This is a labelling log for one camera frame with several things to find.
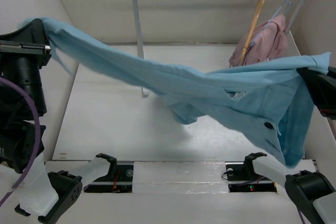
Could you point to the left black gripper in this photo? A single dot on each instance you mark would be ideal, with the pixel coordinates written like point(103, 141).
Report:
point(32, 36)

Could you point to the light blue trousers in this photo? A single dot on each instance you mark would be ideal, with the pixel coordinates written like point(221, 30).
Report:
point(268, 101)

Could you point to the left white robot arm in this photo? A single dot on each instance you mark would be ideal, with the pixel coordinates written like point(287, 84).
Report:
point(47, 195)

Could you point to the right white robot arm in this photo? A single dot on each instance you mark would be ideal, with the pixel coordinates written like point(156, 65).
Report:
point(312, 193)

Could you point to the pink garment on hanger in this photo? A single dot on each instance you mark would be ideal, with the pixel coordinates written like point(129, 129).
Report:
point(268, 42)

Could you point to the wooden clothes hanger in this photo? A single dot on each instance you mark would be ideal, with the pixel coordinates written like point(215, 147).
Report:
point(253, 24)

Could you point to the light blue wire hanger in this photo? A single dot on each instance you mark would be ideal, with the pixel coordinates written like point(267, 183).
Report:
point(300, 3)

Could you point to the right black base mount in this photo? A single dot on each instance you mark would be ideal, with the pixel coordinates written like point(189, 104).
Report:
point(239, 181)

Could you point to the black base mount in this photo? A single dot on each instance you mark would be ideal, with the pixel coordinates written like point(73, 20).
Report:
point(239, 181)
point(121, 182)

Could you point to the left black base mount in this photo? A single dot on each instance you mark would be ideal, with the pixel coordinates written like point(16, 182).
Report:
point(121, 182)

